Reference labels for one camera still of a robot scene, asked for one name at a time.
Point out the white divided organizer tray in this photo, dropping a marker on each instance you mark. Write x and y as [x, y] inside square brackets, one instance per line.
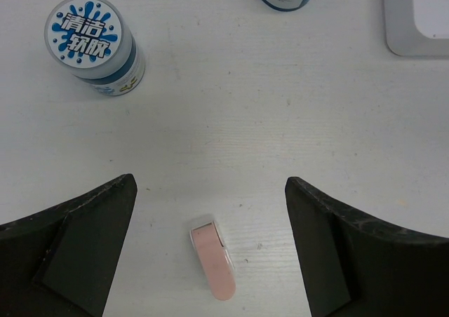
[417, 28]

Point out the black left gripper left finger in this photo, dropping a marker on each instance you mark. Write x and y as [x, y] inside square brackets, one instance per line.
[61, 261]

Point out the pink correction tape dispenser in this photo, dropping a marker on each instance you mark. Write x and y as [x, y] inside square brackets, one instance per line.
[213, 255]

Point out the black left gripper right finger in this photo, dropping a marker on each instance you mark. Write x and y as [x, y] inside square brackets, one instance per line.
[354, 264]

